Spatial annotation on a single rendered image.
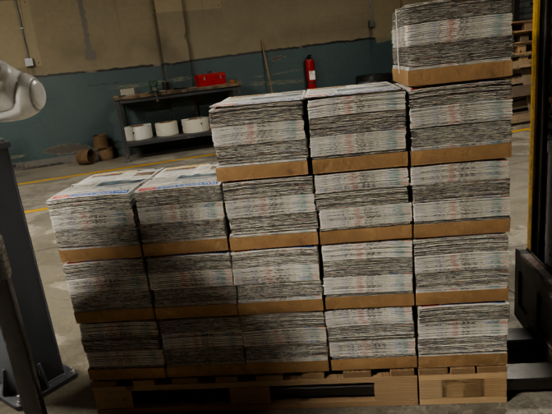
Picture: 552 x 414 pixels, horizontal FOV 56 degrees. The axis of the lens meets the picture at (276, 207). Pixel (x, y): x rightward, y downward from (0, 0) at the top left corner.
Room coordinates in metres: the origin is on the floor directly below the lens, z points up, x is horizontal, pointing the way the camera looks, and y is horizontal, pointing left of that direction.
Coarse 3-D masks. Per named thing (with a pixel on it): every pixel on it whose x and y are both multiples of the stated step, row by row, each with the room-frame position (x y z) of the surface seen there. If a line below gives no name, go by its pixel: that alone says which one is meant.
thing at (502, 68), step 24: (408, 72) 1.52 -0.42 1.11; (432, 72) 1.51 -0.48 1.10; (456, 72) 1.50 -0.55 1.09; (480, 72) 1.49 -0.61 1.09; (504, 72) 1.48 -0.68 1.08; (504, 144) 1.48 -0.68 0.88; (504, 288) 1.48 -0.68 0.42; (432, 360) 1.51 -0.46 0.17; (456, 360) 1.50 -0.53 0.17; (480, 360) 1.49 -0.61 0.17; (504, 360) 1.48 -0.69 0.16
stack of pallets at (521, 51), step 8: (512, 24) 7.42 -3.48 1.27; (520, 24) 7.27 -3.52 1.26; (528, 24) 7.20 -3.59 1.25; (512, 32) 7.14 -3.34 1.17; (520, 32) 7.26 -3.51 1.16; (528, 32) 7.26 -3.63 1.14; (520, 40) 7.24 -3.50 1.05; (528, 40) 7.27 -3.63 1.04; (520, 48) 7.25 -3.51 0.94; (528, 48) 7.73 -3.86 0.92; (512, 56) 7.15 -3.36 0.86; (520, 56) 7.19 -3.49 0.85; (528, 56) 7.23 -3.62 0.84
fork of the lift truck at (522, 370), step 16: (416, 368) 1.62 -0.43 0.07; (512, 368) 1.56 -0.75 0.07; (528, 368) 1.55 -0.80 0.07; (544, 368) 1.54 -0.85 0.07; (320, 384) 1.59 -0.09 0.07; (336, 384) 1.58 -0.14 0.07; (352, 384) 1.57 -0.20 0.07; (368, 384) 1.56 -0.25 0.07; (512, 384) 1.50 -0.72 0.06; (528, 384) 1.49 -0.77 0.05; (544, 384) 1.48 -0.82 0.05
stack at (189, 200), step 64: (64, 192) 1.74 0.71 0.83; (128, 192) 1.64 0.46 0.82; (192, 192) 1.60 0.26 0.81; (256, 192) 1.58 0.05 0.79; (320, 192) 1.56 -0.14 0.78; (384, 192) 1.53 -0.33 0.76; (192, 256) 1.61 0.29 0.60; (256, 256) 1.58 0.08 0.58; (320, 256) 1.74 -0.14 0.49; (384, 256) 1.53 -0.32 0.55; (128, 320) 1.66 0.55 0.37; (192, 320) 1.61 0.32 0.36; (256, 320) 1.59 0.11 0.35; (320, 320) 1.56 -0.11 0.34; (384, 320) 1.53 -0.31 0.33; (128, 384) 1.65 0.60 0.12; (192, 384) 1.61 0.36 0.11; (256, 384) 1.59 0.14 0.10; (384, 384) 1.53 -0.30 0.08
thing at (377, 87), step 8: (320, 88) 1.88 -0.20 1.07; (328, 88) 1.84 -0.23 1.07; (336, 88) 1.80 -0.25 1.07; (344, 88) 1.76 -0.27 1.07; (352, 88) 1.72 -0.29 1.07; (360, 88) 1.69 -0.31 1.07; (368, 88) 1.65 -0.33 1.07; (376, 88) 1.61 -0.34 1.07; (384, 88) 1.58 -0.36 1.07; (392, 88) 1.55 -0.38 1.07; (400, 88) 1.53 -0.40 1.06; (304, 96) 1.56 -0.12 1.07; (312, 96) 1.55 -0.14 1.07; (320, 96) 1.54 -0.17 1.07; (328, 96) 1.54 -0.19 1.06
